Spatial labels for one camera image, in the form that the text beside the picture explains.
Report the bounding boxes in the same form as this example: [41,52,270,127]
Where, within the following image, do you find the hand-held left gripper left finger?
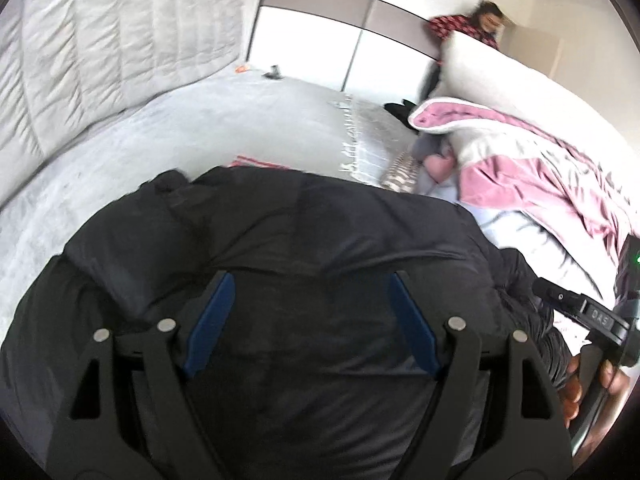
[50,271,237,480]

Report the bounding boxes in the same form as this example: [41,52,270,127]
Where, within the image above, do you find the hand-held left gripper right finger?
[389,271,575,480]

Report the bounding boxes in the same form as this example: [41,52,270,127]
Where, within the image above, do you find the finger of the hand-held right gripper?
[531,276,590,320]

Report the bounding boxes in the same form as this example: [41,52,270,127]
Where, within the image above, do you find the black puffer jacket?
[0,165,576,480]

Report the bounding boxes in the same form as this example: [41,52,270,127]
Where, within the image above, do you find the person's right hand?
[562,352,631,428]

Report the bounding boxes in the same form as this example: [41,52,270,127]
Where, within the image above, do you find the pink and grey blanket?
[407,99,640,283]

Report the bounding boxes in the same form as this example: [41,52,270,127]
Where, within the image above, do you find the striped beige cloth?
[381,152,422,192]

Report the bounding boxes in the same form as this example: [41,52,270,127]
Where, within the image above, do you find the pink cushion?
[423,152,457,184]

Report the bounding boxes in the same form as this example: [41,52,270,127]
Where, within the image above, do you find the patterned striped blanket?
[227,155,297,171]

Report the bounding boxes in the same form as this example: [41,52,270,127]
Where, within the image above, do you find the grey fringed throw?
[325,92,417,187]

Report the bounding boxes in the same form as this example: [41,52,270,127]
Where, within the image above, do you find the grey bed sheet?
[0,67,418,341]

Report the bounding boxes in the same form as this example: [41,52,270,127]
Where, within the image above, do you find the white pillow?
[434,32,640,188]

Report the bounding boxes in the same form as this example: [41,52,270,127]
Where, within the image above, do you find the dark cloth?
[384,99,419,129]

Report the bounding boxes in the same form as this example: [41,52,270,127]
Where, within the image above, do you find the grey padded headboard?
[0,0,275,207]

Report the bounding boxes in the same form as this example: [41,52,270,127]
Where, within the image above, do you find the white wardrobe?
[242,0,497,107]

